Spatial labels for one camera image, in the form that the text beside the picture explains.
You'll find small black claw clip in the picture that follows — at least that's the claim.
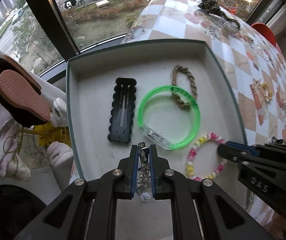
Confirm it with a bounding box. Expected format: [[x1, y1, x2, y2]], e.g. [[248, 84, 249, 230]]
[[269, 137, 284, 144]]

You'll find red plastic stool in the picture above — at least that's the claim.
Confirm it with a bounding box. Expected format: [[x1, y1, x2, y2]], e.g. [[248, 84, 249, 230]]
[[251, 23, 277, 47]]

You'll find green translucent bangle bracelet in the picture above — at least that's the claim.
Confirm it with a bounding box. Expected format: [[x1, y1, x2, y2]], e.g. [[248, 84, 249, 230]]
[[137, 84, 201, 151]]

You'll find orange soled black slipper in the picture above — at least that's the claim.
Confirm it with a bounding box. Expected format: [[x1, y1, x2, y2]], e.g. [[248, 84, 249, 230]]
[[0, 69, 52, 128]]

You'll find black scalloped snap hair clip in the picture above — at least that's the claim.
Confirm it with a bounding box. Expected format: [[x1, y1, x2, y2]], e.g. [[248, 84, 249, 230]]
[[108, 77, 137, 144]]

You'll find clear large claw clip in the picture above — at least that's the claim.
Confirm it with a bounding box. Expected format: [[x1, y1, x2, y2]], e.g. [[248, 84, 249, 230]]
[[207, 14, 239, 36]]

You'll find yellow flower hair tie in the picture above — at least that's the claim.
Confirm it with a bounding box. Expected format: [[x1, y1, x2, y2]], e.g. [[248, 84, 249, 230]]
[[260, 82, 274, 103]]

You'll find grey-green shallow tray box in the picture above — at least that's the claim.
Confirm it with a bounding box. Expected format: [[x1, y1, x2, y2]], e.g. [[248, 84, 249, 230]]
[[67, 39, 246, 180]]

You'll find brown braided bracelet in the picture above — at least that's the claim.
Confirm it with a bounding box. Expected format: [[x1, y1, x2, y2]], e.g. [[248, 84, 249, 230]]
[[222, 13, 242, 30]]

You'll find dark crochet scrunchie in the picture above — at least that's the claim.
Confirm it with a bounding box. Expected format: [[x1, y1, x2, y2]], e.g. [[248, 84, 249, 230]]
[[199, 0, 222, 16]]

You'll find pink yellow beaded bracelet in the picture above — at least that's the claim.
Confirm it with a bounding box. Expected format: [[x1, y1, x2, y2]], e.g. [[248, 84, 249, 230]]
[[186, 132, 228, 183]]

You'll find white pink cloth bag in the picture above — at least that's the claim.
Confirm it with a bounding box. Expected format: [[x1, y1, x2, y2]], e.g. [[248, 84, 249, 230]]
[[0, 104, 31, 181]]

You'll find checkered floral tablecloth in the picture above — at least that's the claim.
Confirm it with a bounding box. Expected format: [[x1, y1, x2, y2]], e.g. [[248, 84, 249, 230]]
[[121, 0, 286, 230]]

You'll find white plush toy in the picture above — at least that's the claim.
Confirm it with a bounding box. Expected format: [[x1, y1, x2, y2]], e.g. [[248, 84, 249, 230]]
[[46, 97, 74, 168]]

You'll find tan braided hair tie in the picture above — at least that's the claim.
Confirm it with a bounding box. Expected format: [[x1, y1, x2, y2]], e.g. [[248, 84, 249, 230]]
[[171, 64, 199, 111]]

